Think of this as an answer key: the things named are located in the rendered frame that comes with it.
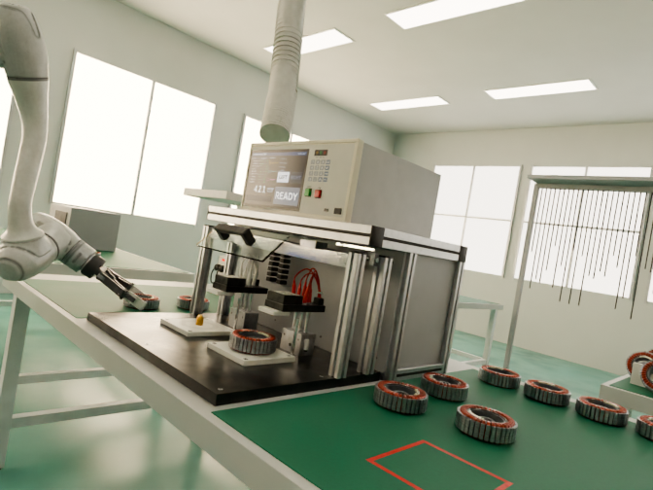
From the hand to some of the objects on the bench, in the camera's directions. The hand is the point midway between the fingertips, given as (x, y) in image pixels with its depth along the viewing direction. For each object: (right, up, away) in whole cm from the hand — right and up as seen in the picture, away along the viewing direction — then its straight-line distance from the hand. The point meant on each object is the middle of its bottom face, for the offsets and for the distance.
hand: (141, 300), depth 154 cm
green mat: (+4, -3, +27) cm, 28 cm away
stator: (+43, -6, -43) cm, 61 cm away
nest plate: (+26, -5, -26) cm, 37 cm away
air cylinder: (+36, -6, -16) cm, 40 cm away
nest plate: (+43, -8, -43) cm, 61 cm away
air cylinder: (+53, -9, -33) cm, 63 cm away
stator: (0, -2, 0) cm, 2 cm away
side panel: (+84, -17, -28) cm, 91 cm away
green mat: (+95, -19, -63) cm, 116 cm away
